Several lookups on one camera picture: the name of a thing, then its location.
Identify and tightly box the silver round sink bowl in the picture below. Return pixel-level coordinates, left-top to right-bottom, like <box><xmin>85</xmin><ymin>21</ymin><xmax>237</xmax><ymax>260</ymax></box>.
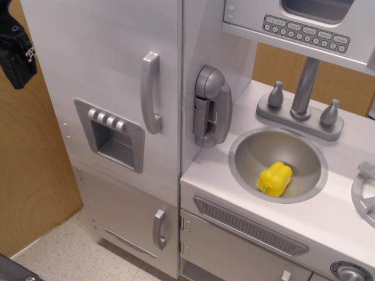
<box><xmin>229</xmin><ymin>128</ymin><xmax>328</xmax><ymax>204</ymax></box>

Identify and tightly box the silver oven vent panel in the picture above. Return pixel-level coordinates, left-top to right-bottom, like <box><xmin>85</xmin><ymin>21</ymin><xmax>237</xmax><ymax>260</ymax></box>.
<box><xmin>193</xmin><ymin>196</ymin><xmax>309</xmax><ymax>256</ymax></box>

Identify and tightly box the yellow toy bell pepper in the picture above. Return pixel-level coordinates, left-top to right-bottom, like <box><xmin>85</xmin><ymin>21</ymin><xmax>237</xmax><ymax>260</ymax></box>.
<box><xmin>257</xmin><ymin>162</ymin><xmax>292</xmax><ymax>197</ymax></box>

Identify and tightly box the white toy kitchen cabinet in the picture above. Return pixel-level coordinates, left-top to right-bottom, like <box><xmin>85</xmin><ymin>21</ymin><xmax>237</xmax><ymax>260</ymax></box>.
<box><xmin>180</xmin><ymin>1</ymin><xmax>374</xmax><ymax>280</ymax></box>

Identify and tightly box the silver freezer door handle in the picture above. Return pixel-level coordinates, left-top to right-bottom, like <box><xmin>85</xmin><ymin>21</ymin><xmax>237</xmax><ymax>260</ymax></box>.
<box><xmin>152</xmin><ymin>209</ymin><xmax>167</xmax><ymax>251</ymax></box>

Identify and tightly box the white toy freezer door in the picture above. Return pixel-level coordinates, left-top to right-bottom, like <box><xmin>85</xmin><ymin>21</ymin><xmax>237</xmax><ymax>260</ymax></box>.
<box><xmin>73</xmin><ymin>166</ymin><xmax>179</xmax><ymax>277</ymax></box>

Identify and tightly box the wooden board panel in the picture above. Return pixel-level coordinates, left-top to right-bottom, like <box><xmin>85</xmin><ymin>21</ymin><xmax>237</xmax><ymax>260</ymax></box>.
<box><xmin>0</xmin><ymin>0</ymin><xmax>84</xmax><ymax>258</ymax></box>

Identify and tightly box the silver toy wall phone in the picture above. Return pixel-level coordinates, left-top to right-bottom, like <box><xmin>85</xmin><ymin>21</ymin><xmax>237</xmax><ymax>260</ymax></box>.
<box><xmin>193</xmin><ymin>66</ymin><xmax>233</xmax><ymax>148</ymax></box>

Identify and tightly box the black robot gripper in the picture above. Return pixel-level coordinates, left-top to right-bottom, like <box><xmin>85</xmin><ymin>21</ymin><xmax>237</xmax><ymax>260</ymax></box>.
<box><xmin>1</xmin><ymin>0</ymin><xmax>38</xmax><ymax>90</ymax></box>

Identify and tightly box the black case corner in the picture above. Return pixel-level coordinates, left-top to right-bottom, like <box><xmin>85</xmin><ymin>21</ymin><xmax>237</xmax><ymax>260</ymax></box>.
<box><xmin>1</xmin><ymin>254</ymin><xmax>43</xmax><ymax>281</ymax></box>

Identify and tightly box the silver stove burner ring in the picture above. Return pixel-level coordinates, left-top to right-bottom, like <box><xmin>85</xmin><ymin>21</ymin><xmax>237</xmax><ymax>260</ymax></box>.
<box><xmin>350</xmin><ymin>160</ymin><xmax>375</xmax><ymax>229</ymax></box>

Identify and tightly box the silver oven knob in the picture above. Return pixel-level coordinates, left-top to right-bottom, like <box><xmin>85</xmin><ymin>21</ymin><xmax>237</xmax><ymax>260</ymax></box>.
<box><xmin>330</xmin><ymin>261</ymin><xmax>374</xmax><ymax>281</ymax></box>

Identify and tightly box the silver fridge door handle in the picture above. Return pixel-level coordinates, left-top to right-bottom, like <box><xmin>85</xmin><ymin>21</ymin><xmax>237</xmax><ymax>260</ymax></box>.
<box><xmin>140</xmin><ymin>52</ymin><xmax>162</xmax><ymax>135</ymax></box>

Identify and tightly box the silver toy faucet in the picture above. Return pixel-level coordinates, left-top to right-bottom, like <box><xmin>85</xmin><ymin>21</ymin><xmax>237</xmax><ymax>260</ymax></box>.
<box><xmin>256</xmin><ymin>57</ymin><xmax>345</xmax><ymax>141</ymax></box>

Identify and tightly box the white toy microwave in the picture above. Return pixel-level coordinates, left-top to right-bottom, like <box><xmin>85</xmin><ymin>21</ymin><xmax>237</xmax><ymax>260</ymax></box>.
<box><xmin>222</xmin><ymin>1</ymin><xmax>374</xmax><ymax>75</ymax></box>

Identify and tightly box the white toy fridge door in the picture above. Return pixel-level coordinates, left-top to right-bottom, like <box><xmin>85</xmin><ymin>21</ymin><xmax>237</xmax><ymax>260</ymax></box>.
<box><xmin>22</xmin><ymin>1</ymin><xmax>182</xmax><ymax>206</ymax></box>

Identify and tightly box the white toy oven door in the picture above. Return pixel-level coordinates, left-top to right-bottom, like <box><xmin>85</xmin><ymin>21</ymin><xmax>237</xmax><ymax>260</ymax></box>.
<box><xmin>180</xmin><ymin>210</ymin><xmax>312</xmax><ymax>280</ymax></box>

